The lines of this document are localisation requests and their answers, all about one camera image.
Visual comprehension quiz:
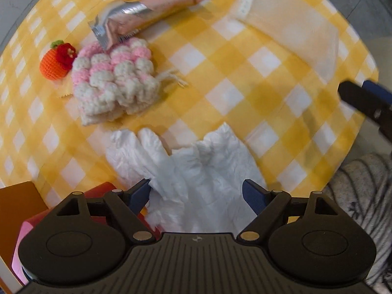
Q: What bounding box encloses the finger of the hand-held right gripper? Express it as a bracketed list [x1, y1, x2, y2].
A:
[338, 80, 392, 143]

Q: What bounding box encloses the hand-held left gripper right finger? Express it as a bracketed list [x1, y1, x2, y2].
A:
[236, 178, 339, 245]

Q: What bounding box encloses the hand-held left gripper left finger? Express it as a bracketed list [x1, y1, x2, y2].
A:
[55, 178, 155, 245]

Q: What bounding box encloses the red square box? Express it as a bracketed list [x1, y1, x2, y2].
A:
[11, 182, 161, 286]

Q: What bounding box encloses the white tissue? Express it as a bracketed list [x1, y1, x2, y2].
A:
[105, 122, 267, 234]

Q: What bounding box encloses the cream knitted sock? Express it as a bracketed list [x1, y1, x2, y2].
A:
[231, 0, 341, 82]

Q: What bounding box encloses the pink white crochet pouch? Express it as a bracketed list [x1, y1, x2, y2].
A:
[71, 38, 189, 127]

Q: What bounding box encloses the orange crochet strawberry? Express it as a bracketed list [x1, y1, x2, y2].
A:
[39, 39, 78, 82]

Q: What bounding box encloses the pink silver snack packet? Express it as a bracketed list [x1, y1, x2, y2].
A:
[87, 0, 215, 51]

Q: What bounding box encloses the person's striped grey clothing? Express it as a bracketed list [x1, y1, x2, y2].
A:
[324, 152, 392, 294]

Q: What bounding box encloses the yellow checked tablecloth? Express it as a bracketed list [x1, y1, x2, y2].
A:
[0, 0, 380, 221]

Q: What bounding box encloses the large orange open box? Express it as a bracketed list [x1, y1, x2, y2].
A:
[0, 180, 49, 294]

